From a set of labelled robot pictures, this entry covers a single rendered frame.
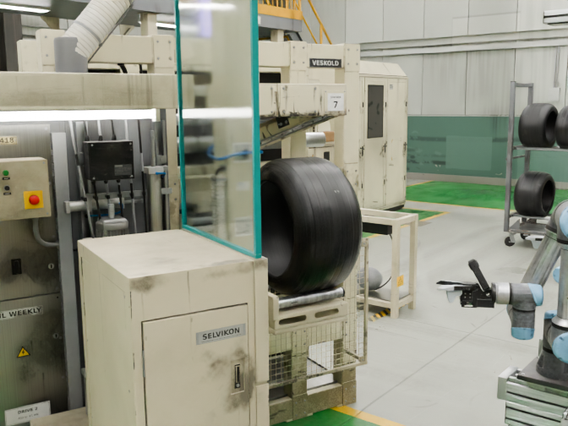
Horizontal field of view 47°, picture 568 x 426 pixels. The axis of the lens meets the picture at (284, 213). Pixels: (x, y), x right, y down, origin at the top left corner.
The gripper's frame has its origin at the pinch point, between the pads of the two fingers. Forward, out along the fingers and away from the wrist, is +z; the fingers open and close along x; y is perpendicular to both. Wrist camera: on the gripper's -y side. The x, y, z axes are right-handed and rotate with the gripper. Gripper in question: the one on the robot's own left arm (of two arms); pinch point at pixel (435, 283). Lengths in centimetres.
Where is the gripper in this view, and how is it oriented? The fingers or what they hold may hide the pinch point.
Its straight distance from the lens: 237.0
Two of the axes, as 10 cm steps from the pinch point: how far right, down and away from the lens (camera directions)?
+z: -9.8, -0.3, 2.1
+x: 2.1, -0.3, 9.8
